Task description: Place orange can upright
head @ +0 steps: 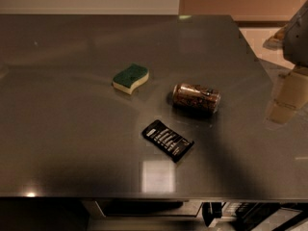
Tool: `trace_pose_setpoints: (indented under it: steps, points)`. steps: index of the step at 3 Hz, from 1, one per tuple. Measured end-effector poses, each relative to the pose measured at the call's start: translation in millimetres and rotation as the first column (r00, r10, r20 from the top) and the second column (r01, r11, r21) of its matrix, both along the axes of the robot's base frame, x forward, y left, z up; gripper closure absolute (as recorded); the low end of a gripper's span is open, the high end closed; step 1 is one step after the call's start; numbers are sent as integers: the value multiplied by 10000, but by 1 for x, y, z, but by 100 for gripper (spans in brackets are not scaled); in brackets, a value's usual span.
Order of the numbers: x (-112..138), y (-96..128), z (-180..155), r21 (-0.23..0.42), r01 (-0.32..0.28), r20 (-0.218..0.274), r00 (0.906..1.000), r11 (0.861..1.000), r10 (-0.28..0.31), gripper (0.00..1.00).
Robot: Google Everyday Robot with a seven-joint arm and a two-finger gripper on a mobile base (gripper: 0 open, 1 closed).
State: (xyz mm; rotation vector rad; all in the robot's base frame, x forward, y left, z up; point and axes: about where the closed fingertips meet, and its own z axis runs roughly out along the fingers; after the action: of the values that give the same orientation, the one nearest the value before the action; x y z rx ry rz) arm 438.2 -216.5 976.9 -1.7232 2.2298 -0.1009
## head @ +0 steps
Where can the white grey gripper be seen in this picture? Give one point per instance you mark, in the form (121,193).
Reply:
(296,41)

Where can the orange brown soda can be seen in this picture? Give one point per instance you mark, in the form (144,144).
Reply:
(196,97)

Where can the black snack packet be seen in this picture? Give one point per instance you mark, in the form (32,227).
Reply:
(167,140)

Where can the dark equipment under table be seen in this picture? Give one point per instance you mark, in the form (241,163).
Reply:
(254,216)

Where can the green and yellow sponge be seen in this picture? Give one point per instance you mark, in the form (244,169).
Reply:
(130,78)

